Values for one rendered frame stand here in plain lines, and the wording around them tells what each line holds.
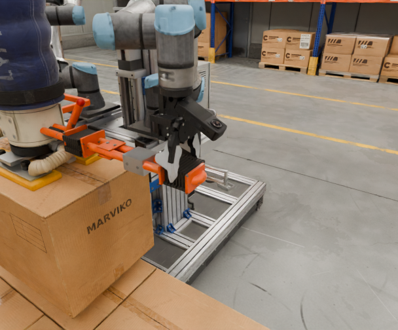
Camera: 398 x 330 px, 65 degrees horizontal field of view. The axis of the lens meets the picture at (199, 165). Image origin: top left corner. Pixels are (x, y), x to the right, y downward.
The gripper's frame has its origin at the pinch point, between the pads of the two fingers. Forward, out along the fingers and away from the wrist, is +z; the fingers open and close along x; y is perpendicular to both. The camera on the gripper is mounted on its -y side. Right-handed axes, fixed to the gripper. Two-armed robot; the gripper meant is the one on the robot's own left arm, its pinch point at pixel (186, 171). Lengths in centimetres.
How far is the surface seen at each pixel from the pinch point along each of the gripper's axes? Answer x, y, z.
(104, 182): 0.0, 30.4, 13.3
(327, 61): -709, 109, 96
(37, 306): 20, 56, 67
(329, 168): -261, 0, 123
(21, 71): 5, 51, -18
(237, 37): -846, 398, 79
